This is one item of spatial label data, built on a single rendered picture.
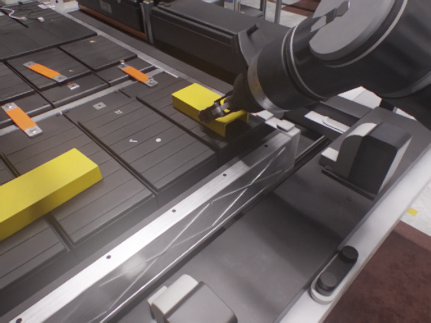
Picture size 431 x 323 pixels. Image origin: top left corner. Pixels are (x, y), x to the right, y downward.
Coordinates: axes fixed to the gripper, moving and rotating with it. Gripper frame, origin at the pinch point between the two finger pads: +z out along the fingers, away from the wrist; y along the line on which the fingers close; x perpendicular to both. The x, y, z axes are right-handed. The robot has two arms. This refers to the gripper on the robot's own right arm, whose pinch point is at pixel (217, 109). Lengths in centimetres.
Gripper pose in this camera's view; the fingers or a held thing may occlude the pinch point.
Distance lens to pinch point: 66.6
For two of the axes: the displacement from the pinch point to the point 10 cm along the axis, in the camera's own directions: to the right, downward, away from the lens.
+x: -4.6, -8.7, -1.6
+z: -5.2, 1.2, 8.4
